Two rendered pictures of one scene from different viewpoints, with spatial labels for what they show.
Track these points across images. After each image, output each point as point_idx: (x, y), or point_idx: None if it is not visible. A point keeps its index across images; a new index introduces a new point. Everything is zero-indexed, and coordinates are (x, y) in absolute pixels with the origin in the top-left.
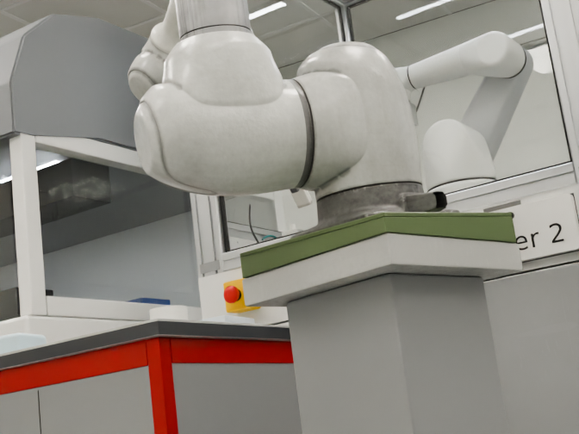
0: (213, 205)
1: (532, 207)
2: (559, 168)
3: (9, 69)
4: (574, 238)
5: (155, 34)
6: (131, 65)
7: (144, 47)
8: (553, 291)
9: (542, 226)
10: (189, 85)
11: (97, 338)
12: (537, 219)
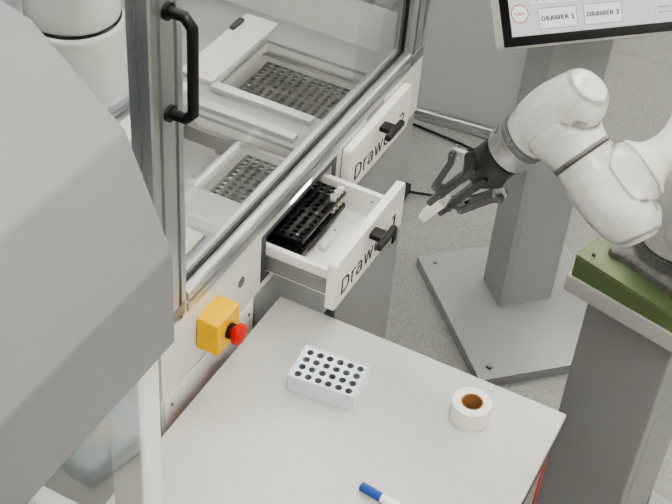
0: (182, 238)
1: (396, 105)
2: (405, 62)
3: (154, 227)
4: (406, 119)
5: (663, 180)
6: (653, 223)
7: (653, 197)
8: (382, 165)
9: (396, 119)
10: None
11: (538, 472)
12: (396, 114)
